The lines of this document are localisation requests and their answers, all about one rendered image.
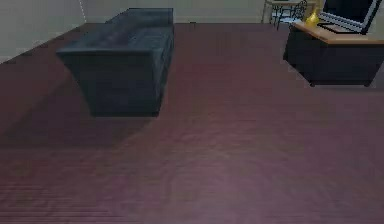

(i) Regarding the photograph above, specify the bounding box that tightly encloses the yellow vase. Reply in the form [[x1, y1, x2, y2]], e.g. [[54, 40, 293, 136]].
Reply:
[[305, 7, 320, 29]]

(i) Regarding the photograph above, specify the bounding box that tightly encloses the black television set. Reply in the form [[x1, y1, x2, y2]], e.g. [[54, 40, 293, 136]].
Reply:
[[317, 0, 384, 35]]

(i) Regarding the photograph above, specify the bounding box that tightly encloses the dark blue sofa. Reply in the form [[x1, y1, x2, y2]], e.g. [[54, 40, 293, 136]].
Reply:
[[55, 7, 175, 118]]

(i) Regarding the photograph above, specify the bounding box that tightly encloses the black cabinet with wooden top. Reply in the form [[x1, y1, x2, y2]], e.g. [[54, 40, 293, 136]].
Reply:
[[282, 21, 384, 88]]

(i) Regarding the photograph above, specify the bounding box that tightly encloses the black metal chair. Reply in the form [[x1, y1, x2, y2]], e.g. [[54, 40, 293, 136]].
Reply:
[[272, 0, 309, 31]]

